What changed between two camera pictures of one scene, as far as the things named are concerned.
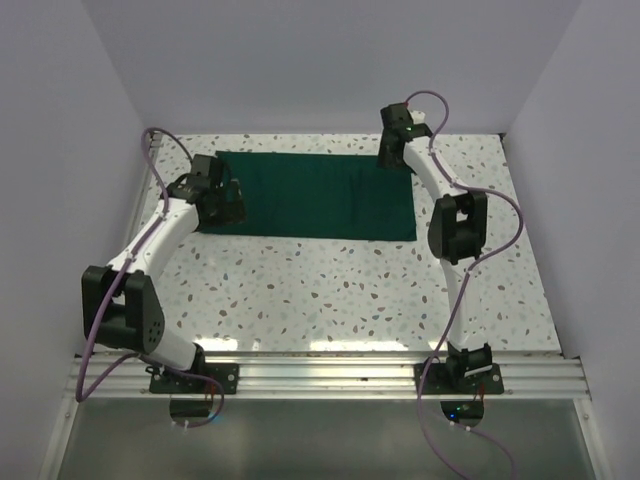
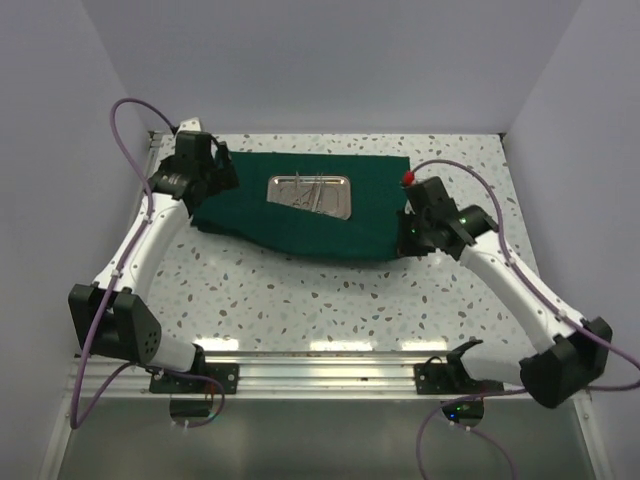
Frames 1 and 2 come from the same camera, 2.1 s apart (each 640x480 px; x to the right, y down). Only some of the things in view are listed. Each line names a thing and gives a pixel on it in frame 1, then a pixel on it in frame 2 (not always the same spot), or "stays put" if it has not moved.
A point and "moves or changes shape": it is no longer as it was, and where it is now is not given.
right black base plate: [437, 382] stays put
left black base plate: [227, 374] stays put
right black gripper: [386, 160] to [405, 248]
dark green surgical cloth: [320, 195] moves or changes shape
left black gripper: [232, 211] to [224, 177]
